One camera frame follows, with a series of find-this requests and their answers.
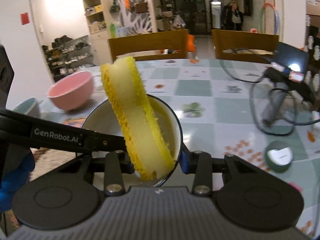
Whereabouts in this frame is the white bowl black rim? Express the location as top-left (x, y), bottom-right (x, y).
top-left (82, 95), bottom-right (183, 190)

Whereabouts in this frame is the shoe rack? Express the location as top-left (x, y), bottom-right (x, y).
top-left (41, 35), bottom-right (94, 82)

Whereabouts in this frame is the grey-green bowl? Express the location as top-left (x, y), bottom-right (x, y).
top-left (13, 98), bottom-right (40, 118)

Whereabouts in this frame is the pink bowl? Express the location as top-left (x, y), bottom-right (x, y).
top-left (47, 70), bottom-right (94, 111)

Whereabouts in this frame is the person in background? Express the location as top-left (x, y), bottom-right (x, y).
top-left (221, 1), bottom-right (244, 31)

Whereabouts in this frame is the colourful hula hoop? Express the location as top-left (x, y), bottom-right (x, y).
top-left (258, 3), bottom-right (280, 35)

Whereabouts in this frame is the yellow sponge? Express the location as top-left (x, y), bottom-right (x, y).
top-left (100, 56), bottom-right (175, 180)

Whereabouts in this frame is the black cable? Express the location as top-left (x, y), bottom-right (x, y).
top-left (219, 48), bottom-right (320, 136)

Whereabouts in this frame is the wooden chair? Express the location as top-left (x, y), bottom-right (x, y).
top-left (212, 29), bottom-right (279, 63)
top-left (108, 29), bottom-right (188, 61)

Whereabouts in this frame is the left wooden chair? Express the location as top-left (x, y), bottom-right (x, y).
top-left (108, 29), bottom-right (188, 61)

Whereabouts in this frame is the right wooden chair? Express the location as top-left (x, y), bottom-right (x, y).
top-left (212, 29), bottom-right (279, 63)

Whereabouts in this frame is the cream shelf cabinet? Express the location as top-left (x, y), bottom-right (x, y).
top-left (82, 0), bottom-right (112, 65)

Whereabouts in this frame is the white leaf-pattern room divider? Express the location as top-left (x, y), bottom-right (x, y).
top-left (110, 0), bottom-right (152, 34)

